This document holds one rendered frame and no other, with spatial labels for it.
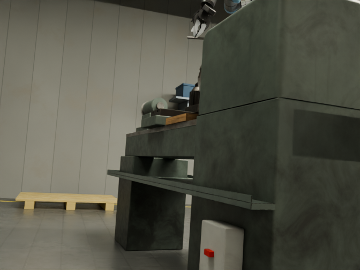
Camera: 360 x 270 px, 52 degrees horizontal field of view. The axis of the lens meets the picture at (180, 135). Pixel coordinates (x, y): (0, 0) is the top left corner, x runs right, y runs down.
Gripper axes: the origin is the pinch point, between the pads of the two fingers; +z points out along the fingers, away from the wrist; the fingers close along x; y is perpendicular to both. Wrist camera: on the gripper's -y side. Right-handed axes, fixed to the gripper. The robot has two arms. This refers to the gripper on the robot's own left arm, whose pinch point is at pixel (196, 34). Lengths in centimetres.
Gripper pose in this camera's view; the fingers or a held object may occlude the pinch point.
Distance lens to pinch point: 199.5
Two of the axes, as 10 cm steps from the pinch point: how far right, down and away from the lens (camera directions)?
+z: -3.6, 9.1, -1.9
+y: -3.8, 0.5, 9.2
